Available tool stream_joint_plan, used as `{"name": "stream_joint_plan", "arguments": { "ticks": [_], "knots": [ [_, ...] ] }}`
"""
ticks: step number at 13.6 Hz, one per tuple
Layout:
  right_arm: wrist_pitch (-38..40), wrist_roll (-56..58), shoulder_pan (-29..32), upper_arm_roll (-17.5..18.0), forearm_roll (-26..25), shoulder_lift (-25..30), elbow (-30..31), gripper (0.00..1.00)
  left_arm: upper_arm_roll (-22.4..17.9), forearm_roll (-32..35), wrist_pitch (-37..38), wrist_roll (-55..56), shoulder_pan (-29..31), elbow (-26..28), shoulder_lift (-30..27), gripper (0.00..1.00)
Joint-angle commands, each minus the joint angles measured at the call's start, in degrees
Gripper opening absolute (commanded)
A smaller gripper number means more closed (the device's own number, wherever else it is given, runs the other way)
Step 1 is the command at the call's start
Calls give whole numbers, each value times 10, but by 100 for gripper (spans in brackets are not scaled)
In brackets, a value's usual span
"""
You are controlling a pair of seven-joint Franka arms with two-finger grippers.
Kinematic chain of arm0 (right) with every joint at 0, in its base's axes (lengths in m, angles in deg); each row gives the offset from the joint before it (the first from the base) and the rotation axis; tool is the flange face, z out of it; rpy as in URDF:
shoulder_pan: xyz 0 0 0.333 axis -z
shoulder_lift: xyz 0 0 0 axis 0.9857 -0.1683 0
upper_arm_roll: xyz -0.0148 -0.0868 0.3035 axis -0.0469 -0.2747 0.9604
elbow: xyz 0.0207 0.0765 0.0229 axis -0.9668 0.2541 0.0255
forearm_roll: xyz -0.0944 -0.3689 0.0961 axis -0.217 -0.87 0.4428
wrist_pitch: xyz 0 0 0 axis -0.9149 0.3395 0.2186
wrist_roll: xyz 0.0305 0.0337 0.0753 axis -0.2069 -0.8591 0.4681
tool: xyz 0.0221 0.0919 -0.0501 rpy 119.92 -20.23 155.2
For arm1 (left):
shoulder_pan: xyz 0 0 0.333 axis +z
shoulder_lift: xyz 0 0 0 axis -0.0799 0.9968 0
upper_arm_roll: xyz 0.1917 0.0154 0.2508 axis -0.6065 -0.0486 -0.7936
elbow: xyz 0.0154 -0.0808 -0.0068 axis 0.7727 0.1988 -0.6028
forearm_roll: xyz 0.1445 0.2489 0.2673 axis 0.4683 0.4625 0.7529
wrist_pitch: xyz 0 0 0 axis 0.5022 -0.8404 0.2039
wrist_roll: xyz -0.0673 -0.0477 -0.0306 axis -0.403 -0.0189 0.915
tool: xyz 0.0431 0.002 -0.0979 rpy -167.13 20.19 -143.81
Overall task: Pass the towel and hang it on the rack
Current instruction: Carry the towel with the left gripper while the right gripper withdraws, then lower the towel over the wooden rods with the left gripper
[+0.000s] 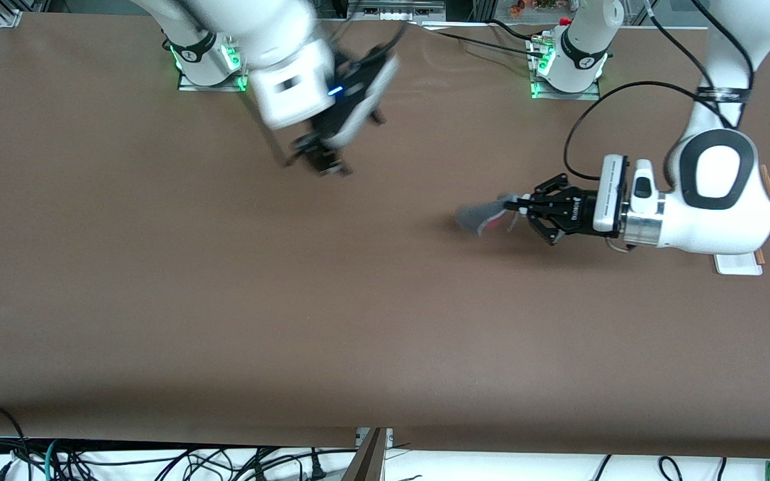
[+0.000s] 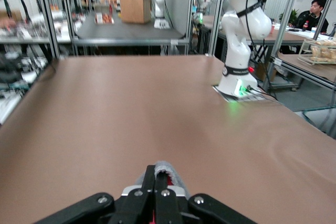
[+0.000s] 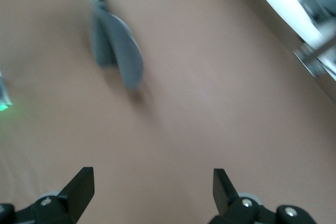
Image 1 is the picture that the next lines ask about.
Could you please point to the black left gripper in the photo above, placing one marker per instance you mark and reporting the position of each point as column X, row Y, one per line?
column 576, row 212

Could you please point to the orange background objects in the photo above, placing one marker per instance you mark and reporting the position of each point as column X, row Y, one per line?
column 517, row 8

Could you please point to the pink and grey towel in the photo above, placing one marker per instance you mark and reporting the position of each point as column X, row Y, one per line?
column 475, row 217

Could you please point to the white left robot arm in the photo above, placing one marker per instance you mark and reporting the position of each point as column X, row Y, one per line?
column 692, row 227

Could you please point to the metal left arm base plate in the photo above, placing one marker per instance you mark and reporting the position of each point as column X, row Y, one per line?
column 585, row 95

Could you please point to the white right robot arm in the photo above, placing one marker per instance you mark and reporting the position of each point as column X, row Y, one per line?
column 278, row 40

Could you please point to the grey box with white plugs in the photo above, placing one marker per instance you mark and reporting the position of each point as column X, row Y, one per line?
column 395, row 15

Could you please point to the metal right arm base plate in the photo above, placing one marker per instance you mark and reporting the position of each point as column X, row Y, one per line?
column 191, row 85

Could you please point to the white rack base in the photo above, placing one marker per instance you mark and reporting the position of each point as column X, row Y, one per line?
column 736, row 265

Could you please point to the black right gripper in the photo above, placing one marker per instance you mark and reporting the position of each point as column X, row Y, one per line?
column 339, row 124

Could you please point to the aluminium corner bracket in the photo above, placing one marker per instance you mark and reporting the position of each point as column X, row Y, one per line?
column 9, row 17

